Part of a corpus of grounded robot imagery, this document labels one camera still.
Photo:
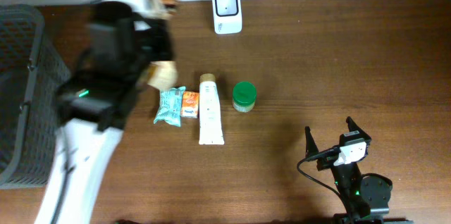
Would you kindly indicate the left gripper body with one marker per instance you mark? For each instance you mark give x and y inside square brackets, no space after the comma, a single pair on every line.
[155,43]

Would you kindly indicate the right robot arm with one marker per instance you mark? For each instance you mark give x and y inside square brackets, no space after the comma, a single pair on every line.
[364,196]

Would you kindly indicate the orange tissue pack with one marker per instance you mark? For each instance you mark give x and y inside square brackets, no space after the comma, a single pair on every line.
[190,105]

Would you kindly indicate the green lid jar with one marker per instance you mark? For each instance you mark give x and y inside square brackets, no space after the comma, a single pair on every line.
[244,96]

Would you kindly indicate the white barcode scanner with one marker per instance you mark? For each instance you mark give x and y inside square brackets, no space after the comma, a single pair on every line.
[227,15]

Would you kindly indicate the grey plastic basket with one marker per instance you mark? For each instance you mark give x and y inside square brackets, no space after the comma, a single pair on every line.
[31,71]

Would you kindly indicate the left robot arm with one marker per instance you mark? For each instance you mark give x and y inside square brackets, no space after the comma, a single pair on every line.
[130,50]

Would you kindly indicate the brown grain bag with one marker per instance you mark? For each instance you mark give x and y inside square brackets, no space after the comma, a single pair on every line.
[162,75]

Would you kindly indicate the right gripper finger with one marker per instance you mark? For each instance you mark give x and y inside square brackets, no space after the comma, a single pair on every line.
[311,147]
[352,126]

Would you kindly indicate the white cream tube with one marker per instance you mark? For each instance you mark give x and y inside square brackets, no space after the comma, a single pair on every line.
[210,126]

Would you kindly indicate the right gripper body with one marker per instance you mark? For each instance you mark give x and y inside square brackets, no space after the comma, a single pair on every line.
[343,173]

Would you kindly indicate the teal snack packet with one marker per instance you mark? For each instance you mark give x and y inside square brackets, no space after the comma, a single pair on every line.
[170,103]

